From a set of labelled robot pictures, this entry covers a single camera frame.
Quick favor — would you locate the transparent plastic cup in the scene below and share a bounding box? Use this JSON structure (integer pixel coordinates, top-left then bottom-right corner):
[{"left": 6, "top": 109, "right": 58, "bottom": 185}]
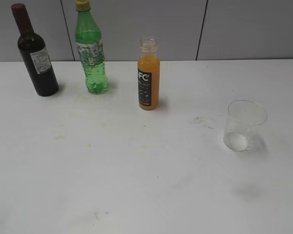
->
[{"left": 223, "top": 99, "right": 268, "bottom": 152}]

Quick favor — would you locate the dark red wine bottle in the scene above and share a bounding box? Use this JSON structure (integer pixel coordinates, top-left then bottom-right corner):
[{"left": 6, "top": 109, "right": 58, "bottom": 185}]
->
[{"left": 11, "top": 3, "right": 59, "bottom": 97}]

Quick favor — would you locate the green plastic soda bottle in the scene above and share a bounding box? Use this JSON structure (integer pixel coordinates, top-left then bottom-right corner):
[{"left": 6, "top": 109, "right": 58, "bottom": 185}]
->
[{"left": 75, "top": 0, "right": 109, "bottom": 95}]

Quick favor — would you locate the NFC orange juice bottle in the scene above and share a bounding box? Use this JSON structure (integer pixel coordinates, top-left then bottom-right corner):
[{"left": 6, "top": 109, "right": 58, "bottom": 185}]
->
[{"left": 137, "top": 37, "right": 160, "bottom": 111}]

